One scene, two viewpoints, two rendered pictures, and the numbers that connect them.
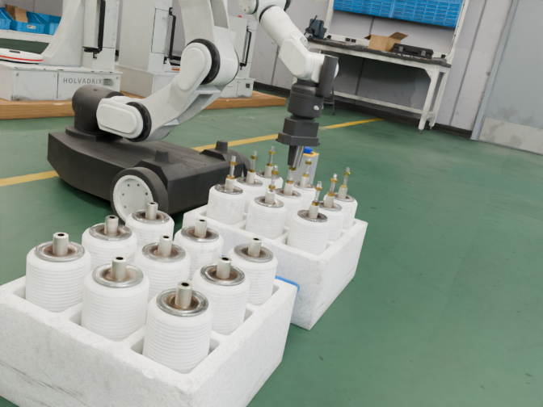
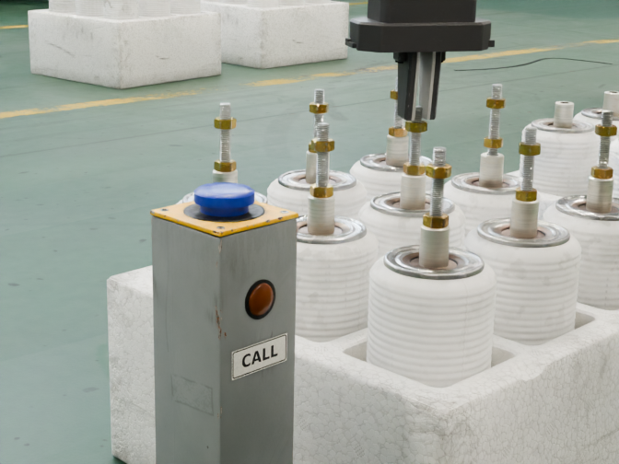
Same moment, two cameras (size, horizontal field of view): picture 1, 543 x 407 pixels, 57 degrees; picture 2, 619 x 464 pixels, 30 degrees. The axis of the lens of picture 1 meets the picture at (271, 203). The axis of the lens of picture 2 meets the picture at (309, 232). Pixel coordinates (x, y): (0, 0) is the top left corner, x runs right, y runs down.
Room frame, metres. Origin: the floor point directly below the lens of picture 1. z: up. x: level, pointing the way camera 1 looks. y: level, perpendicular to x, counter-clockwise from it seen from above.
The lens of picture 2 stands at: (2.25, 0.25, 0.52)
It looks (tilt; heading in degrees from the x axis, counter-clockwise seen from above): 16 degrees down; 202
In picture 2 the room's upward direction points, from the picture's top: 1 degrees clockwise
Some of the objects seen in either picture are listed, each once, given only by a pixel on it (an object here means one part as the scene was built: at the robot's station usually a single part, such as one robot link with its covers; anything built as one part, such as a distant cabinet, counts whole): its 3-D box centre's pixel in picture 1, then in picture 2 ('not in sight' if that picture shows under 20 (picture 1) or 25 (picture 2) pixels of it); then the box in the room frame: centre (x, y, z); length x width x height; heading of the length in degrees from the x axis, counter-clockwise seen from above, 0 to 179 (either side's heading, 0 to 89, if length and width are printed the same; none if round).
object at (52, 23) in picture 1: (49, 24); not in sight; (6.20, 3.04, 0.36); 0.50 x 0.38 x 0.21; 64
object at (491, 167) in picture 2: (270, 197); (491, 171); (1.18, 0.01, 0.26); 0.02 x 0.02 x 0.03
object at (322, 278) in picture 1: (276, 247); (403, 373); (1.29, -0.04, 0.09); 0.39 x 0.39 x 0.18; 68
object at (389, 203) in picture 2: (287, 193); (412, 205); (1.29, -0.04, 0.25); 0.08 x 0.08 x 0.01
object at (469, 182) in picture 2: (269, 202); (490, 184); (1.18, 0.01, 0.25); 0.08 x 0.08 x 0.01
